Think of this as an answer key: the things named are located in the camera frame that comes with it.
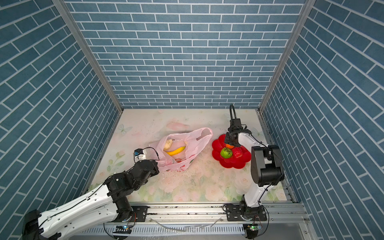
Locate pink plastic bag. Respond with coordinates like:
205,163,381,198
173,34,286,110
149,128,213,172

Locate red flower-shaped plate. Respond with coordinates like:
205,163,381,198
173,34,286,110
212,135,252,169

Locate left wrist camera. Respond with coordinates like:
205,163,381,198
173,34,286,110
133,149,147,162

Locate green fake kiwi half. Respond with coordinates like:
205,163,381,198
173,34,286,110
220,147,233,159

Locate white slotted cable duct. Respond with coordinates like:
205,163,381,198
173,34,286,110
75,224,245,237

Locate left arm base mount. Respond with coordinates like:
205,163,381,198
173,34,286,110
104,205,149,223

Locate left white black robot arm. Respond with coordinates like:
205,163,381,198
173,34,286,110
22,160,159,240

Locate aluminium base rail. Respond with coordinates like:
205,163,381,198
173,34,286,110
132,201,310,225

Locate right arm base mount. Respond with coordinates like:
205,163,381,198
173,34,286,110
222,204,268,222

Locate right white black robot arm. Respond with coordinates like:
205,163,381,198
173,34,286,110
225,118,285,219

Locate yellow fake banana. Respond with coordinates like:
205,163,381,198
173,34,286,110
167,146,186,156

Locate cream fake peeled fruit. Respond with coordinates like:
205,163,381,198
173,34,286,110
163,139,173,152

